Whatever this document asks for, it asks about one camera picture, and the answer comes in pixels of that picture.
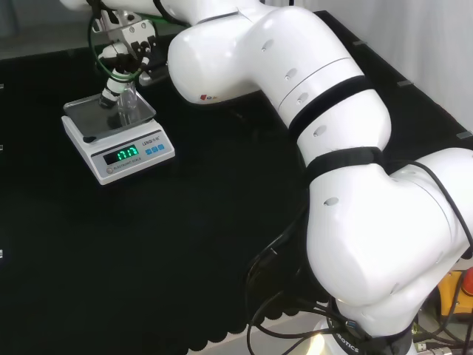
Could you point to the yellow stop button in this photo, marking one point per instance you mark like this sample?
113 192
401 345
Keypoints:
456 292

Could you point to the white electronic balance steel pan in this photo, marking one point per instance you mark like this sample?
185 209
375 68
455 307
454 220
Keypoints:
122 148

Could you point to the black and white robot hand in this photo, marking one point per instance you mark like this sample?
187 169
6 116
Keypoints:
136 35

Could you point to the black bench cloth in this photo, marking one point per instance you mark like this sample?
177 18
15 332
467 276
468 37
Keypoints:
166 240

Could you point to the clear glass beaker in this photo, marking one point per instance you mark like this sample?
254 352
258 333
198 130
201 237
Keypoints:
129 105

